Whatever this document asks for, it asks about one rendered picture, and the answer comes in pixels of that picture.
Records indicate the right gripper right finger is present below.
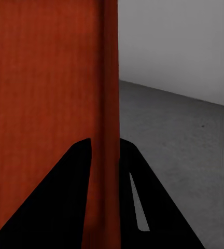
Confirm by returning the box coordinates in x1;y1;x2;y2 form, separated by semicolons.
119;139;205;249

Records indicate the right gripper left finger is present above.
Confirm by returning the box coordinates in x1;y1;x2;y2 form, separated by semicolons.
0;139;92;249

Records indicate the storage box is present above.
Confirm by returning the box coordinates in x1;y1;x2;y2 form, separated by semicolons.
0;0;121;249

